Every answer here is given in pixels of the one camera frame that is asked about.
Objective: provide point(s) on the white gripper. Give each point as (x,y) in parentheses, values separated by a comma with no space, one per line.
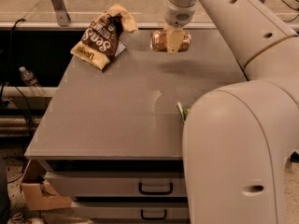
(178,15)

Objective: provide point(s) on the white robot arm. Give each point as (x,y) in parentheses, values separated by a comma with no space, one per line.
(237,138)

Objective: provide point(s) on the brown chip bag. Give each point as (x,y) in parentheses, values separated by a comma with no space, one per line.
(106,37)

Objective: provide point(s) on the green kettle chip bag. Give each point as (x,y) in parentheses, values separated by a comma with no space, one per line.
(183,110)

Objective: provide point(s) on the clear plastic water bottle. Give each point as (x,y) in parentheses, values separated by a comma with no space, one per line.
(31,82)

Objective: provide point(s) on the upper grey drawer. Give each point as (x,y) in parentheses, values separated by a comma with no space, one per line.
(113,184)

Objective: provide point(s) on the grey drawer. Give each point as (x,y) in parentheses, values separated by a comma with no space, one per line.
(113,184)
(128,210)

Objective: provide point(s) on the black object on floor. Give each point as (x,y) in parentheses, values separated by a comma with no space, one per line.
(295,157)

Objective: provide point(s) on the lower grey drawer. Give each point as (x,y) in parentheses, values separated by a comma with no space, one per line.
(128,210)

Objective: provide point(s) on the cardboard box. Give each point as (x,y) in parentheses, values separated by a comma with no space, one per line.
(38,192)

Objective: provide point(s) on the left metal bracket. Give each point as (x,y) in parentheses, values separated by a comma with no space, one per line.
(60,11)

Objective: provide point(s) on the black upper drawer handle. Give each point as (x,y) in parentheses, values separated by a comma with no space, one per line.
(152,190)

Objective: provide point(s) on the black drawer handle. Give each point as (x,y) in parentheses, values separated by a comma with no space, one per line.
(152,190)
(153,215)

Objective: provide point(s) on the black lower drawer handle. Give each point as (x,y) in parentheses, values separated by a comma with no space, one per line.
(153,215)

